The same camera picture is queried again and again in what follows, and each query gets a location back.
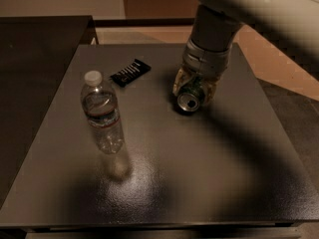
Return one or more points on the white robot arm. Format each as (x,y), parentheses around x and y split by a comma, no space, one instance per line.
(290,25)

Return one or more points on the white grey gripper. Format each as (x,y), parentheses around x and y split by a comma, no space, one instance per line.
(203,62)

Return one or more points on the clear plastic water bottle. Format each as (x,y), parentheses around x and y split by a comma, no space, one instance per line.
(100,105)

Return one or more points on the black snack bar wrapper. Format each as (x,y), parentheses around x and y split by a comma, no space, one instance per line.
(130,73)

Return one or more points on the green soda can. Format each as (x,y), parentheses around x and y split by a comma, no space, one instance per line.
(191,96)

